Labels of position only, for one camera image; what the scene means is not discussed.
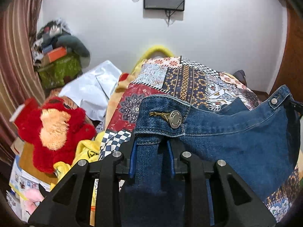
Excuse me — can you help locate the red plush toy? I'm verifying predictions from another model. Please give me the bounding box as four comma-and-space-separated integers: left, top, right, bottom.
17, 97, 96, 174

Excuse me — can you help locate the grey pillow on pile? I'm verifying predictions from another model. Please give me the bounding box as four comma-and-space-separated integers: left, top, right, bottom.
55, 34, 90, 68

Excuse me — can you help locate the white cloth on bed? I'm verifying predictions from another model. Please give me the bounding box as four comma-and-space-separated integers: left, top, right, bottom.
59, 61, 122, 122

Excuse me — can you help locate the orange shoe box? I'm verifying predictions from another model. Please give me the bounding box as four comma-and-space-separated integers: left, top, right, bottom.
42, 47, 67, 65

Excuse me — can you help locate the yellow garment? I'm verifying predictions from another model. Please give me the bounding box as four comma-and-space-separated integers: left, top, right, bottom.
50, 131, 105, 190

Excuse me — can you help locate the patchwork patterned bedspread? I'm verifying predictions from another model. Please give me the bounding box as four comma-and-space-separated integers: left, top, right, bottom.
100, 57, 300, 221

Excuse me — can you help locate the yellow headboard cushion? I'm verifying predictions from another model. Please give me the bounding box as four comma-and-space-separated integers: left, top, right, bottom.
132, 45, 174, 73

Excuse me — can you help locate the striped maroon curtain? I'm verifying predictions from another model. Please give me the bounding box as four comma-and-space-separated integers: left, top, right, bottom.
1, 0, 45, 165

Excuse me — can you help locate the green patterned storage box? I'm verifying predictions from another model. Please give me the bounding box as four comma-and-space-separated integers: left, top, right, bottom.
37, 53, 82, 89

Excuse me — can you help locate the dark blue bag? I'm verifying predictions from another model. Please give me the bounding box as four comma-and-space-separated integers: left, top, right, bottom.
233, 70, 247, 86

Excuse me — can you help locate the clutter pile on box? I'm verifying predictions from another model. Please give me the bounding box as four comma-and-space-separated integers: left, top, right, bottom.
31, 18, 71, 65

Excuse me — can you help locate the blue denim jacket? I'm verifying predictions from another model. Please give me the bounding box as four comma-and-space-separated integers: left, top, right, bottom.
117, 86, 300, 226

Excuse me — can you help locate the brown wooden wardrobe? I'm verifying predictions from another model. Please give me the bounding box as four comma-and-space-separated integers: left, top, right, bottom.
270, 0, 302, 102

